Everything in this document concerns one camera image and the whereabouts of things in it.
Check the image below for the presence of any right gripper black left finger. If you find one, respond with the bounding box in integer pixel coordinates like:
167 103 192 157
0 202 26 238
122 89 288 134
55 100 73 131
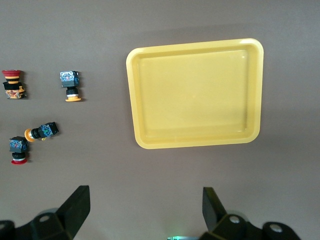
14 185 91 240

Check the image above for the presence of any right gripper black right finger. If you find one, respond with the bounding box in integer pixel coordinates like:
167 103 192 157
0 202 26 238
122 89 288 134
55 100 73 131
199 186 301 240

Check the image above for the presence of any yellow push button black body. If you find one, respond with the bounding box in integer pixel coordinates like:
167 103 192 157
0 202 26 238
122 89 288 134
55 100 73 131
59 70 83 103
24 121 60 143

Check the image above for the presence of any red push button black body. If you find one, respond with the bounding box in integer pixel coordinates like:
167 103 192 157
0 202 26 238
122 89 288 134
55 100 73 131
9 135 30 166

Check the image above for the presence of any yellow plastic tray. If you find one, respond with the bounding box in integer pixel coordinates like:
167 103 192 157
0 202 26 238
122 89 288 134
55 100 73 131
125 37 265 150

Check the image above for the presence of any red emergency stop button orange block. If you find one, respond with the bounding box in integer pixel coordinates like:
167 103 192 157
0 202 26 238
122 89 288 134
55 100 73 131
1 69 28 100

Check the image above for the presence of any brown table cover mat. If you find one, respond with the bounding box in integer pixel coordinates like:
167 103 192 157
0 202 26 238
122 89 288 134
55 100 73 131
0 0 320 240

